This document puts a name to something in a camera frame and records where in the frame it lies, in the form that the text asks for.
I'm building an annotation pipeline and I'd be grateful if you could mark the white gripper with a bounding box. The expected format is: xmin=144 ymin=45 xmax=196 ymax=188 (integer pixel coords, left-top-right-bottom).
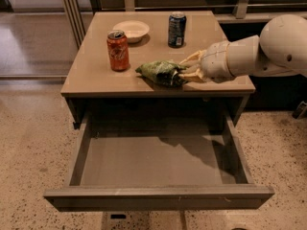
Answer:
xmin=178 ymin=41 xmax=235 ymax=83

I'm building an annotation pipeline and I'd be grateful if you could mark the green jalapeno chip bag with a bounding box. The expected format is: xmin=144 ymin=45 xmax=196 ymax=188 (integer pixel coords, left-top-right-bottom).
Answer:
xmin=135 ymin=60 xmax=187 ymax=87

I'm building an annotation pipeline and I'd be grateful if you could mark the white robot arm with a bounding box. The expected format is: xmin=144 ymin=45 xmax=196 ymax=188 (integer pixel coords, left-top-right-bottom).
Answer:
xmin=179 ymin=14 xmax=307 ymax=83

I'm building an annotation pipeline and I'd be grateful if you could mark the grey cabinet with tan top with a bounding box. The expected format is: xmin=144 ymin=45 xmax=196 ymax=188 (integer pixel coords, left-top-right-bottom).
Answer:
xmin=61 ymin=11 xmax=255 ymax=123

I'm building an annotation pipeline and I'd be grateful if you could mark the open grey top drawer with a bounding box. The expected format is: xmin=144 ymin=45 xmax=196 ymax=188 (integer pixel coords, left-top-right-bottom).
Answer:
xmin=44 ymin=114 xmax=274 ymax=211

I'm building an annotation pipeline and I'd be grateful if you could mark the dark blue soda can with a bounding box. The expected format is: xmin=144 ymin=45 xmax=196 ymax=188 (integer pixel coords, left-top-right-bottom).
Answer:
xmin=168 ymin=11 xmax=186 ymax=48

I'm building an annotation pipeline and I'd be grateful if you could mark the white bowl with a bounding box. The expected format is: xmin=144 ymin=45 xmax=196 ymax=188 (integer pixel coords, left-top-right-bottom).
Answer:
xmin=113 ymin=20 xmax=150 ymax=43

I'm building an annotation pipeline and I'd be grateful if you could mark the orange soda can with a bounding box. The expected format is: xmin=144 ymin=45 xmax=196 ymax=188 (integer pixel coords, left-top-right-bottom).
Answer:
xmin=106 ymin=30 xmax=130 ymax=71

